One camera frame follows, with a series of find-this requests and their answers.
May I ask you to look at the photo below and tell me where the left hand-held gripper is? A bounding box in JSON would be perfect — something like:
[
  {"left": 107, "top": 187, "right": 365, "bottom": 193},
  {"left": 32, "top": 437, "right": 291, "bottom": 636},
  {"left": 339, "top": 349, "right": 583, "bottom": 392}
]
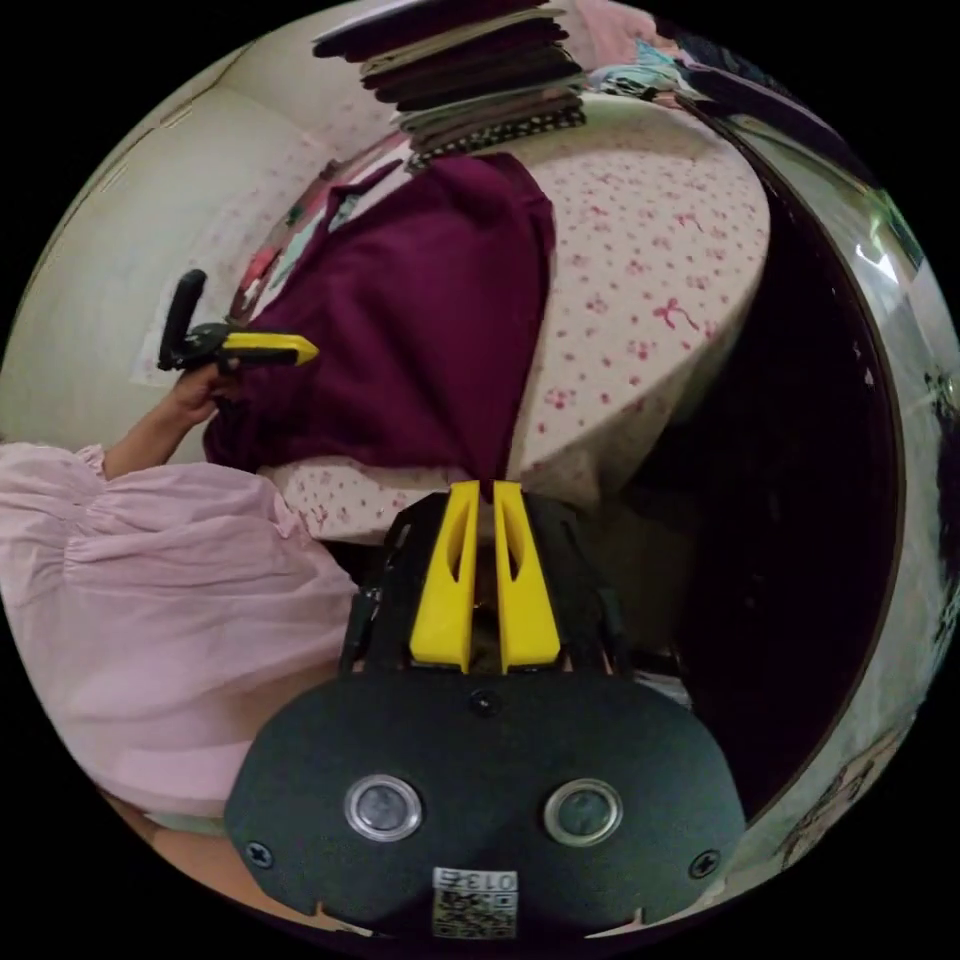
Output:
[{"left": 156, "top": 322, "right": 322, "bottom": 376}]

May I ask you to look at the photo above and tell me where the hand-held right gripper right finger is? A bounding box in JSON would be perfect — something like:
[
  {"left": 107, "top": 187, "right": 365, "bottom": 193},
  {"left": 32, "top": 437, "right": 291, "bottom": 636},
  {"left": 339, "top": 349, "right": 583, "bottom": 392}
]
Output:
[{"left": 492, "top": 479, "right": 562, "bottom": 675}]

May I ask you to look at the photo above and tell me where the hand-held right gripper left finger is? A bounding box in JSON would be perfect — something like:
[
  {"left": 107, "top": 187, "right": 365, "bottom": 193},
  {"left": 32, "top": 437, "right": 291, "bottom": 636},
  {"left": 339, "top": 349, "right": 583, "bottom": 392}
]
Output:
[{"left": 408, "top": 479, "right": 481, "bottom": 674}]

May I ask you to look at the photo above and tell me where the purple long sleeve shirt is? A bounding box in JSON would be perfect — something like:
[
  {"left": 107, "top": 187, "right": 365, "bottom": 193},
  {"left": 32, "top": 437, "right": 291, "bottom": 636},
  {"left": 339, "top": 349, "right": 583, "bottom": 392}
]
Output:
[{"left": 202, "top": 152, "right": 558, "bottom": 483}]

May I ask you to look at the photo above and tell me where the person's left forearm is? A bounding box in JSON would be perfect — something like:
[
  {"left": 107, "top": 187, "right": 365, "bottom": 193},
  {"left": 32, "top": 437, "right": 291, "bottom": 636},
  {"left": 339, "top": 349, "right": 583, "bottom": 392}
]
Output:
[{"left": 99, "top": 395, "right": 190, "bottom": 479}]

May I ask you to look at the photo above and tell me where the person's left hand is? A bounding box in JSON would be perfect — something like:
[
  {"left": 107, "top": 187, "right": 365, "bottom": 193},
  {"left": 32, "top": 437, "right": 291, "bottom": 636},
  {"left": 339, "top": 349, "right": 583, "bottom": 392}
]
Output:
[{"left": 173, "top": 358, "right": 243, "bottom": 430}]

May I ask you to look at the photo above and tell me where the person's body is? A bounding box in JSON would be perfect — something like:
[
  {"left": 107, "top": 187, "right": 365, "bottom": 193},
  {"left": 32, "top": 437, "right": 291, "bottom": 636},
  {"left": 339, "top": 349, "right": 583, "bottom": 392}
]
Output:
[{"left": 0, "top": 440, "right": 363, "bottom": 875}]

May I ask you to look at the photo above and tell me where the pile of clothes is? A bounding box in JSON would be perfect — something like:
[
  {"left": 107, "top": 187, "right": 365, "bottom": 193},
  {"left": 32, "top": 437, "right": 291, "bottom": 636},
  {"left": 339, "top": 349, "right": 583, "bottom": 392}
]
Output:
[{"left": 310, "top": 0, "right": 591, "bottom": 178}]

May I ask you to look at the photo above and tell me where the bed with pink printed sheet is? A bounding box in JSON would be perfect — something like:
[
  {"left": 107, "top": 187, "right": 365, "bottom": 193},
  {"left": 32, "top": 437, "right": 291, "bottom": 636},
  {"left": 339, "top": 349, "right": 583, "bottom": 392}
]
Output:
[{"left": 131, "top": 88, "right": 775, "bottom": 546}]

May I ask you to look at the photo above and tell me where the heap of mixed clothes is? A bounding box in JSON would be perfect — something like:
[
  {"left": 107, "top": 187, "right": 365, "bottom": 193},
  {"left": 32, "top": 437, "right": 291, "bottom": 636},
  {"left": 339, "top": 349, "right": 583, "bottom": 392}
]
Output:
[{"left": 577, "top": 0, "right": 755, "bottom": 103}]

